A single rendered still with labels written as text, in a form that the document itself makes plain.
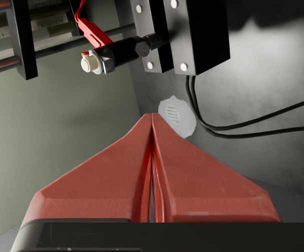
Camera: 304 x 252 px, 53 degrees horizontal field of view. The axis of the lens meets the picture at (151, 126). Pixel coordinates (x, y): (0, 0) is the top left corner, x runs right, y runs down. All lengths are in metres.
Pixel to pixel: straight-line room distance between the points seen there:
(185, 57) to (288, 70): 0.17
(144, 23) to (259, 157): 0.32
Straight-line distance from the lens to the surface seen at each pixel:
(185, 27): 0.39
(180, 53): 0.40
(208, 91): 0.60
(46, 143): 0.65
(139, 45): 0.35
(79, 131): 0.68
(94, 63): 0.34
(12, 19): 0.49
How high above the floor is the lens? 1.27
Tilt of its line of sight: 35 degrees down
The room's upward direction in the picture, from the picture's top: 120 degrees counter-clockwise
